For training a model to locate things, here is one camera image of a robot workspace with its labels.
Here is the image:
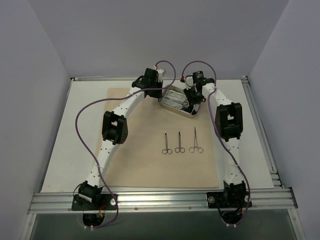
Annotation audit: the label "front aluminium rail frame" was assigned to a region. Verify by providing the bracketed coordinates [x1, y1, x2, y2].
[27, 188, 298, 214]

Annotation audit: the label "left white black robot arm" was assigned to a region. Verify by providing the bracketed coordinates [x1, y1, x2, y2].
[78, 66, 165, 210]

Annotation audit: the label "stainless steel instrument tray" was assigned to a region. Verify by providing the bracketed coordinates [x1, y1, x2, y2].
[158, 85, 201, 118]

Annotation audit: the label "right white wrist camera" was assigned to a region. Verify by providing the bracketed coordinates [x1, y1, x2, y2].
[180, 75, 194, 88]

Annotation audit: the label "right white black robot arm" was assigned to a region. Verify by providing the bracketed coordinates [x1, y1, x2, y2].
[180, 71, 247, 207]

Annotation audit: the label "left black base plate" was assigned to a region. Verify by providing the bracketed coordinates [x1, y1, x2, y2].
[71, 193, 117, 211]

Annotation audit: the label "right aluminium side rail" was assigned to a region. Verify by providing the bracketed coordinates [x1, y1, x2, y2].
[241, 76, 286, 188]

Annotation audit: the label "green white suture packet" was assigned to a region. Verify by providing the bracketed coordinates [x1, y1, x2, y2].
[164, 90, 188, 106]

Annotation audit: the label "steel forceps clamp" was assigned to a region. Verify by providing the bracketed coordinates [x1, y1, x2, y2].
[189, 127, 204, 154]

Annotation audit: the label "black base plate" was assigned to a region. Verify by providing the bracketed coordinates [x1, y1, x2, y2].
[71, 193, 117, 211]
[206, 191, 249, 209]

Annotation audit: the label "back aluminium rail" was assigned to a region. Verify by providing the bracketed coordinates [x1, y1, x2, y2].
[71, 76, 249, 82]

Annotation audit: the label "steel surgical scissors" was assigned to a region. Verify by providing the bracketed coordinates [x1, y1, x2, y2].
[174, 130, 186, 153]

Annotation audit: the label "steel needle holder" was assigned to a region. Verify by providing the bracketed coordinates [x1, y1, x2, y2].
[180, 100, 194, 114]

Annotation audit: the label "beige surgical wrap cloth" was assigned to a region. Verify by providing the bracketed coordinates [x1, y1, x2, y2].
[104, 97, 222, 189]

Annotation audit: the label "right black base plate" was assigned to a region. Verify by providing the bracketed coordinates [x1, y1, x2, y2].
[206, 191, 249, 209]

